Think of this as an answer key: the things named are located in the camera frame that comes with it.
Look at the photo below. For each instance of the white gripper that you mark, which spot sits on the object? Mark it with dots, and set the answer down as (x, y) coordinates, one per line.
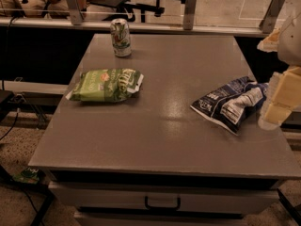
(291, 42)

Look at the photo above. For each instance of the green 7up soda can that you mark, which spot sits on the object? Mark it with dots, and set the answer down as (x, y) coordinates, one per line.
(120, 36)

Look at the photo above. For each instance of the dark blue chips bag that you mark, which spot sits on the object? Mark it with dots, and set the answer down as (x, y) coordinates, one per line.
(229, 105)

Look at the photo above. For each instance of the green kettle chips bag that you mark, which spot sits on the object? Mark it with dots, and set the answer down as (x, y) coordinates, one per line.
(107, 85)

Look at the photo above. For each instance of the seated person in background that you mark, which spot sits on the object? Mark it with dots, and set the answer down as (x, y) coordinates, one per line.
(35, 8)

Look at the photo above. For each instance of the green packet on floor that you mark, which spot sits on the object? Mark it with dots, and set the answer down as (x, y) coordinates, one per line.
(27, 176)

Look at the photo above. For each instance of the right metal bracket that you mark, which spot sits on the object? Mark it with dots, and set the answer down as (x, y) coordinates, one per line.
(269, 20)

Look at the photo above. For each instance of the metal bracket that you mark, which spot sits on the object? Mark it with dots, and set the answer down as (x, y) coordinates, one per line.
(189, 14)
(75, 9)
(269, 20)

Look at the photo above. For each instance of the middle metal bracket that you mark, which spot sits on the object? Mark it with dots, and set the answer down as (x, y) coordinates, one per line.
(189, 14)

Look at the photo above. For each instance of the grey drawer with handle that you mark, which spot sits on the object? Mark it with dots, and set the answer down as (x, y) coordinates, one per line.
(202, 200)

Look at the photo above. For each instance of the black drawer handle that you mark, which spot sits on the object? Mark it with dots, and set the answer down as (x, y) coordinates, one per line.
(162, 205)

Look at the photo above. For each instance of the left metal bracket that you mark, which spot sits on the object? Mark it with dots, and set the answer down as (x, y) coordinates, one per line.
(75, 9)

